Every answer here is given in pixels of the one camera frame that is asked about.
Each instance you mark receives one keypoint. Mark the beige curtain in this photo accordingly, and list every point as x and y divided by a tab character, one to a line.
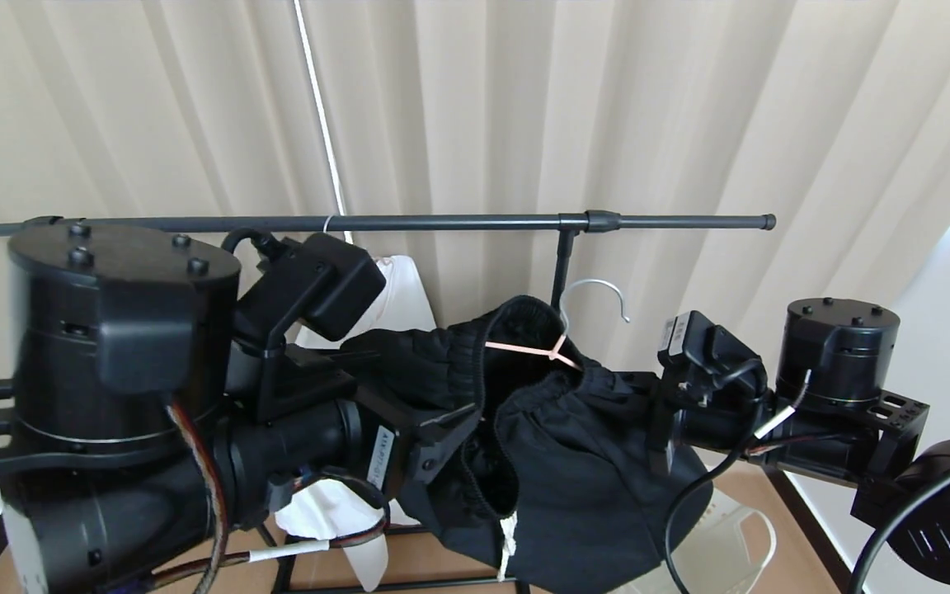
153	107

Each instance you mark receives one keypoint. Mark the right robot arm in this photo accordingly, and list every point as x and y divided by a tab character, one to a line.
838	355

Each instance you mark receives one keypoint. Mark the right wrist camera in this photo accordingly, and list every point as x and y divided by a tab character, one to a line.
706	355

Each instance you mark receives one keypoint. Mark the pink clothes hanger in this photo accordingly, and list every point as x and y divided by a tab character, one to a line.
386	262
524	349

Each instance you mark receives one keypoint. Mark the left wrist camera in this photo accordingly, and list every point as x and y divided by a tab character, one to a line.
326	280

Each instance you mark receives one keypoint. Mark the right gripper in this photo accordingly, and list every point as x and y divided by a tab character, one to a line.
714	425

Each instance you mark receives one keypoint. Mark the black shorts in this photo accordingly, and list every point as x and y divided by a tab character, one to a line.
574	462

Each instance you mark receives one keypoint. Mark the white printed t-shirt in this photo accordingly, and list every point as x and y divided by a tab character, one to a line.
409	297

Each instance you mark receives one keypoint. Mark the white laundry basket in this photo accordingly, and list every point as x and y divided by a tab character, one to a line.
743	549

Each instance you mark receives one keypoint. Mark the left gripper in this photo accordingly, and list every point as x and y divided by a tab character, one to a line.
302	454

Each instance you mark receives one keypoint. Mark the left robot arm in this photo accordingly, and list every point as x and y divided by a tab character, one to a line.
112	330

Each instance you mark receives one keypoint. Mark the black clothes rack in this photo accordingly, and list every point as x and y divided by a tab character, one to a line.
458	222

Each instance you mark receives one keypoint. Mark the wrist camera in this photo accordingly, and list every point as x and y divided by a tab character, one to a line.
326	280
706	355

